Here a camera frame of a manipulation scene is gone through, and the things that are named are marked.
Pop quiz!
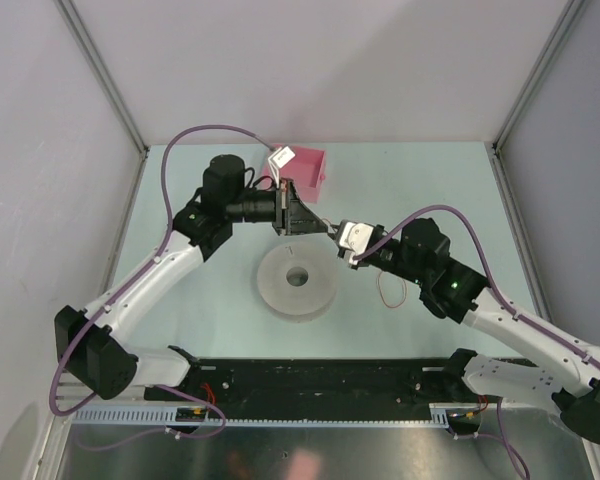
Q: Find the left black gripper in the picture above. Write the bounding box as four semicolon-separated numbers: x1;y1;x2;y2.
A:
225;178;327;236

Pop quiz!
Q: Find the orange wire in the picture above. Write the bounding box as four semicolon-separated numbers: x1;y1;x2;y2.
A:
324;219;409;309

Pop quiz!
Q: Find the white plastic spool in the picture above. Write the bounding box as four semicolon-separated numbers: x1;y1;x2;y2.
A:
256;241;338;323

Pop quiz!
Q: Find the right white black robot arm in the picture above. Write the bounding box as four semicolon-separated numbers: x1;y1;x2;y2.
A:
335;218;600;445

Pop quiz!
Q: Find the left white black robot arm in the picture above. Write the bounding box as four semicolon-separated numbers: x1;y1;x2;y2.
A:
54;155;328;400

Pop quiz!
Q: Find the pink plastic box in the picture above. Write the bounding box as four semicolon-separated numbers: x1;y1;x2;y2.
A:
276;144;326;204

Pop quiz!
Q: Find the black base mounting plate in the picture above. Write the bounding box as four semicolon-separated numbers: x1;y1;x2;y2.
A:
175;358;478;402

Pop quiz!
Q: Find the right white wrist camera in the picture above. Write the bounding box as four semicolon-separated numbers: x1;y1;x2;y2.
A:
335;220;374;256

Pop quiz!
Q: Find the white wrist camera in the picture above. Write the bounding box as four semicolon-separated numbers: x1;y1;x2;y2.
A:
335;220;374;256
267;145;295;187

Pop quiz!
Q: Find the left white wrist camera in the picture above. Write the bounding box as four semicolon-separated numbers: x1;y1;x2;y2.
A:
267;145;295;187

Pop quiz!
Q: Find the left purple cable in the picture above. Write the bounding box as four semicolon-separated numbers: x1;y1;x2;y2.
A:
48;124;281;451

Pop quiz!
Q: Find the purple cable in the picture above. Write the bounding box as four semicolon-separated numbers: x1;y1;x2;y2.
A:
354;204;600;480
48;124;281;451

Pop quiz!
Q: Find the grey slotted cable duct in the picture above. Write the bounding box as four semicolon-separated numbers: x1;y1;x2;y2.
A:
73;404;449;429

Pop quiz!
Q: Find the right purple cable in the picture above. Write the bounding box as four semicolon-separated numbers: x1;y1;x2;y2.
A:
354;204;600;480

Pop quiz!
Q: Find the aluminium frame rail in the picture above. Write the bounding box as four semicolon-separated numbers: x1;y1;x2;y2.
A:
56;370;145;405

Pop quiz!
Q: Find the left aluminium corner post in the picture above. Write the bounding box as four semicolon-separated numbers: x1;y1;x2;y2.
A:
53;0;147;153

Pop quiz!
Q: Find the aluminium corner post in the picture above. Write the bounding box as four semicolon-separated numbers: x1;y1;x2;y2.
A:
492;0;591;151
53;0;147;153

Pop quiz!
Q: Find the right aluminium corner post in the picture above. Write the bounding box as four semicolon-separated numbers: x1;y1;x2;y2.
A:
492;0;591;151

